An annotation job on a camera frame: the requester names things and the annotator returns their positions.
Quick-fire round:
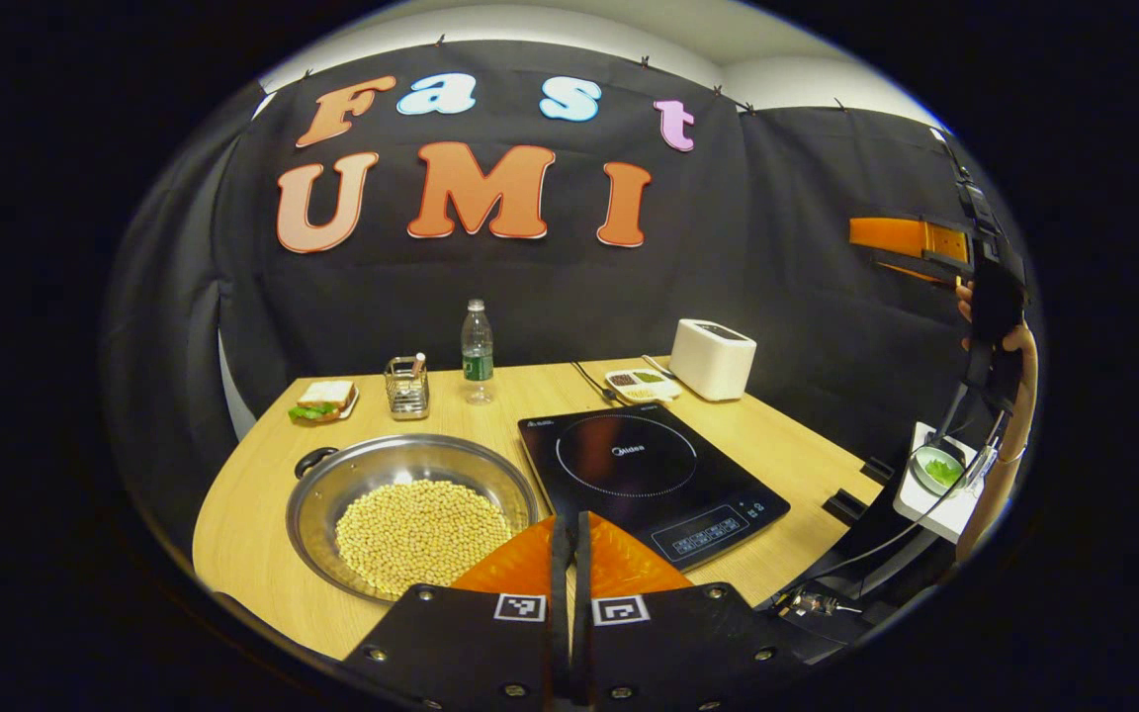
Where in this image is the black power cable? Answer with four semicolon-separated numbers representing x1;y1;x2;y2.
569;361;622;406

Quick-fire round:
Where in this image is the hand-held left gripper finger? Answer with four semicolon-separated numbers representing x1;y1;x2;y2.
574;510;828;712
342;512;571;712

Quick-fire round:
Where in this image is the sandwich with lettuce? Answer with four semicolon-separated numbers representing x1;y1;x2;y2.
288;380;356;424

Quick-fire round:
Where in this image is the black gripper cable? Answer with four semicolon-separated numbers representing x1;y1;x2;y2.
767;381;1010;616

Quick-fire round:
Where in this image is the clear plastic water bottle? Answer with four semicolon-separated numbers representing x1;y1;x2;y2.
461;299;495;406

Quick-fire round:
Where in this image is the small white plate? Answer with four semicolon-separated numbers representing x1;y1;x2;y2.
295;386;362;426

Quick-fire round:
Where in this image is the steel pot with black handles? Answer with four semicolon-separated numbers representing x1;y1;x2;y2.
285;433;543;604

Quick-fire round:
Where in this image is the bowl of green vegetables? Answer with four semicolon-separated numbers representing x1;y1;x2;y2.
911;445;966;497

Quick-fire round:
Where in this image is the pile of yellow soybeans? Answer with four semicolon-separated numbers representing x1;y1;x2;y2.
335;480;516;597

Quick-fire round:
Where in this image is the white divided dish of beans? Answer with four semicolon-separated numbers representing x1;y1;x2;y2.
604;368;683;404

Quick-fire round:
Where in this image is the black induction cooktop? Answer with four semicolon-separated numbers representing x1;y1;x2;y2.
518;402;792;573

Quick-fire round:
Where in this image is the black backdrop cloth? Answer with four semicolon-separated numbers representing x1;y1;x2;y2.
100;40;1035;555

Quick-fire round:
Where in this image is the white side shelf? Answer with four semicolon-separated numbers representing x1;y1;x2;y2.
894;422;981;543

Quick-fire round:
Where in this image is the white toaster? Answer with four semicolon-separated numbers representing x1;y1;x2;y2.
669;318;758;401

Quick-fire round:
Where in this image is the metal mesh holder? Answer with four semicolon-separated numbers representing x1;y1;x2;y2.
384;353;431;421

